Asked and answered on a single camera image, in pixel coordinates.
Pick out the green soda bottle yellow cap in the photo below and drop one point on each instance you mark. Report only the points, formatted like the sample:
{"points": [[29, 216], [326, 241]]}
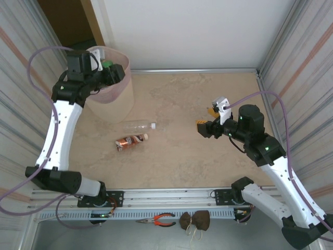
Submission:
{"points": [[106, 63]]}

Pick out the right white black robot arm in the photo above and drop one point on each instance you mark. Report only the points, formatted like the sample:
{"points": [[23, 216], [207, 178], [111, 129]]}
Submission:
{"points": [[283, 182]]}

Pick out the pink mesh bin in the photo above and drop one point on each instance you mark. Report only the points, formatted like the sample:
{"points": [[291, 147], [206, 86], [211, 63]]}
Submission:
{"points": [[119, 109]]}

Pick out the clear bottle white cap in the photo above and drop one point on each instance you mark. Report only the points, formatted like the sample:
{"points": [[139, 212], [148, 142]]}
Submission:
{"points": [[135, 126]]}

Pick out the brown door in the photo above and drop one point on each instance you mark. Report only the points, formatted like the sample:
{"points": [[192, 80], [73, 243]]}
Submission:
{"points": [[67, 20]]}

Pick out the brown label drink bottle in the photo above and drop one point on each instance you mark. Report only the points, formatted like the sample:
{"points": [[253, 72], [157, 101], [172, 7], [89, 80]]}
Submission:
{"points": [[127, 142]]}

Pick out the right base circuit board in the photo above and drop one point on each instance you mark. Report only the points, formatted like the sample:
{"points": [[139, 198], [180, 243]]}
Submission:
{"points": [[240, 213]]}

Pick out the base circuit board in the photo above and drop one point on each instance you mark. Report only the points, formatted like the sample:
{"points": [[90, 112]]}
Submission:
{"points": [[240, 213], [100, 216]]}

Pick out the left base circuit board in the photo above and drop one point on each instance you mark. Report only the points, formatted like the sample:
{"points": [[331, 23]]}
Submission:
{"points": [[100, 216]]}

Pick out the right black mount plate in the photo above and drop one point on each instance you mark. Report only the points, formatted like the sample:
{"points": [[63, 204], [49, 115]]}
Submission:
{"points": [[221, 196]]}

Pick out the black mount plate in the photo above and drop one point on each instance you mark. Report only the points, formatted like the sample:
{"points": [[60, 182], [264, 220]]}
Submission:
{"points": [[221, 196], [117, 198]]}

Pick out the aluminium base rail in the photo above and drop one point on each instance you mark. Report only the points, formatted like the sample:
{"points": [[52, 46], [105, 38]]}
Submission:
{"points": [[169, 198]]}

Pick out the left black mount plate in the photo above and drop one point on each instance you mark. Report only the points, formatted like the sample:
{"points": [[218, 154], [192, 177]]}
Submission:
{"points": [[117, 198]]}

